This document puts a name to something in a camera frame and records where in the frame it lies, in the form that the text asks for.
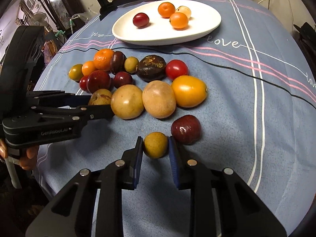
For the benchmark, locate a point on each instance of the small dark red plum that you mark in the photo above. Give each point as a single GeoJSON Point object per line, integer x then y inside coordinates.
{"type": "Point", "coordinates": [122, 78]}

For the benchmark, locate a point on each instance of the large bumpy mandarin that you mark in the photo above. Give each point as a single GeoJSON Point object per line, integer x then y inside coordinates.
{"type": "Point", "coordinates": [103, 58]}

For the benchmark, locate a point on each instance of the dark red cherry plum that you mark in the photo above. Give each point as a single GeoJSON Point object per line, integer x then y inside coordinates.
{"type": "Point", "coordinates": [186, 130]}

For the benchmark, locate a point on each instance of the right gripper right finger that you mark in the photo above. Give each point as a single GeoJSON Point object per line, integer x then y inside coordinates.
{"type": "Point", "coordinates": [204, 186]}

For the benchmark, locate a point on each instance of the small yellow longan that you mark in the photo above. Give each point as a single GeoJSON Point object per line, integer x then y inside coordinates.
{"type": "Point", "coordinates": [156, 145]}

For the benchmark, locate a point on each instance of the red cherry tomato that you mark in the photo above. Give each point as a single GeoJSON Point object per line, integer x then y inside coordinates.
{"type": "Point", "coordinates": [176, 68]}

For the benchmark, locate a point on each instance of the white round plate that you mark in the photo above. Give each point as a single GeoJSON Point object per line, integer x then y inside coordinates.
{"type": "Point", "coordinates": [204, 19]}

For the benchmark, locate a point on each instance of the yellow-green tomato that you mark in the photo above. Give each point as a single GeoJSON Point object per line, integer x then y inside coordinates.
{"type": "Point", "coordinates": [75, 72]}

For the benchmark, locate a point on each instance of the small orange tomato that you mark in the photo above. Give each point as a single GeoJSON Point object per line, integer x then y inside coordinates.
{"type": "Point", "coordinates": [88, 67]}

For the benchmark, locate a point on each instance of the orange mandarin front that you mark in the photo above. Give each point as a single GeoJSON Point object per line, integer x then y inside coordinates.
{"type": "Point", "coordinates": [178, 20]}

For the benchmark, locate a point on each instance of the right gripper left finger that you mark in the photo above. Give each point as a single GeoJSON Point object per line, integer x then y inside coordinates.
{"type": "Point", "coordinates": [122, 174]}

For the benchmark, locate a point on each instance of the blue striped tablecloth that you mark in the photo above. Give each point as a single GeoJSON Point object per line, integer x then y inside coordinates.
{"type": "Point", "coordinates": [258, 118]}

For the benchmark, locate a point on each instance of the small orange mandarin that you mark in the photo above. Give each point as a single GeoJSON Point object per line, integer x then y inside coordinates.
{"type": "Point", "coordinates": [166, 9]}

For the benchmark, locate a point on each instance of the person's left hand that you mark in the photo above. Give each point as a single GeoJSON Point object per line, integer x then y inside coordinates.
{"type": "Point", "coordinates": [28, 162]}

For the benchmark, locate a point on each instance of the small yellow-green fruit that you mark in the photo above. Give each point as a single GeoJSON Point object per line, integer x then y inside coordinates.
{"type": "Point", "coordinates": [131, 64]}

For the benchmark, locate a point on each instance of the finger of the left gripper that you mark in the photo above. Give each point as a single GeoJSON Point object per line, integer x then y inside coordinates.
{"type": "Point", "coordinates": [95, 112]}
{"type": "Point", "coordinates": [56, 99]}

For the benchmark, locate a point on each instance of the yellow-orange tomato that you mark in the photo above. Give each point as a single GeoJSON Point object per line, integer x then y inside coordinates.
{"type": "Point", "coordinates": [189, 91]}

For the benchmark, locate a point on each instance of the tan passion fruit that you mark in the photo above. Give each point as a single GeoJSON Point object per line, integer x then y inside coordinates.
{"type": "Point", "coordinates": [159, 99]}
{"type": "Point", "coordinates": [126, 102]}
{"type": "Point", "coordinates": [101, 97]}

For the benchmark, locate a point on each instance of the dark brown date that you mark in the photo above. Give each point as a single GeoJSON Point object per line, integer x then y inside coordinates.
{"type": "Point", "coordinates": [117, 62]}

